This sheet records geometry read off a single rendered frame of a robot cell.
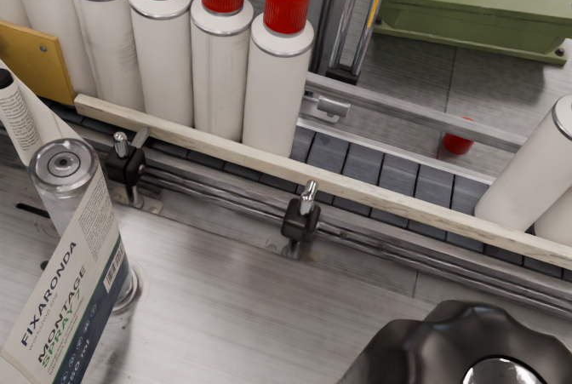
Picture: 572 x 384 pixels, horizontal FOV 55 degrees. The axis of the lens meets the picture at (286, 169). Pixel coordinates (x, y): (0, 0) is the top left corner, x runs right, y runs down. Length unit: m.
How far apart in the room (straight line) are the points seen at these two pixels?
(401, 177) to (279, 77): 0.19
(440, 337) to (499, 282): 0.41
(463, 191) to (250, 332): 0.26
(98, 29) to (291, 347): 0.31
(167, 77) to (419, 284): 0.32
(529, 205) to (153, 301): 0.34
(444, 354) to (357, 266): 0.40
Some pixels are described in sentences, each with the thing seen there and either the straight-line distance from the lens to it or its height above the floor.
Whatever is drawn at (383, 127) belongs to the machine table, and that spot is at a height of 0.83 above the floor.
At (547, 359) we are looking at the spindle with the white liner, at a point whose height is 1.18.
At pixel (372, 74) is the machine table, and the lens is 0.74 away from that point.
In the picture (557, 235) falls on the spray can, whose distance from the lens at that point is 0.57.
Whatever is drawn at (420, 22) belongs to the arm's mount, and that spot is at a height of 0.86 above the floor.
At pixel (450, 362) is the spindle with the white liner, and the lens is 0.18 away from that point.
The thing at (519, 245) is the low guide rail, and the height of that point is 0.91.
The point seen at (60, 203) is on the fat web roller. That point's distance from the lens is 0.34.
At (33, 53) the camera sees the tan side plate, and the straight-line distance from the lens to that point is 0.56.
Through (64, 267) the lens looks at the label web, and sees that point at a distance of 0.33.
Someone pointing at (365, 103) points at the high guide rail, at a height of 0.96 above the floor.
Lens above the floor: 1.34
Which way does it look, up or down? 55 degrees down
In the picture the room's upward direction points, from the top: 11 degrees clockwise
